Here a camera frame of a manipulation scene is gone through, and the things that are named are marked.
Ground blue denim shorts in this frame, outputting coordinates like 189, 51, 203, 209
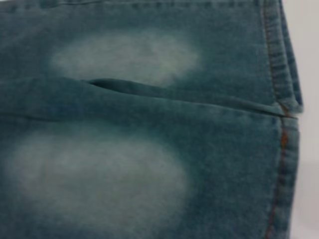
0, 0, 305, 239

